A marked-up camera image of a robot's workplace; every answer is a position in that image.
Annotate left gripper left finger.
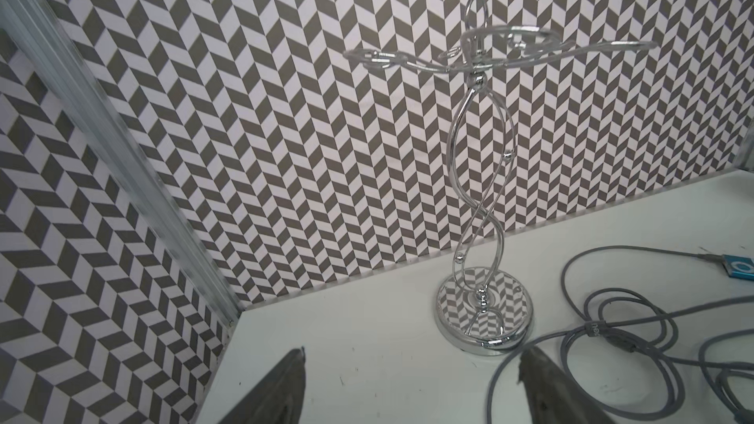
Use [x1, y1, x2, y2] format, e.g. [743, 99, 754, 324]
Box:
[220, 347, 306, 424]

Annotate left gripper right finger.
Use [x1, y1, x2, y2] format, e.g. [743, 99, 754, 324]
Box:
[518, 347, 615, 424]

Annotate blue mp3 player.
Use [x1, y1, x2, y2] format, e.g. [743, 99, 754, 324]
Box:
[722, 254, 754, 281]

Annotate chrome wire cup stand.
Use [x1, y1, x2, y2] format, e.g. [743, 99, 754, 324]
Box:
[344, 0, 657, 356]

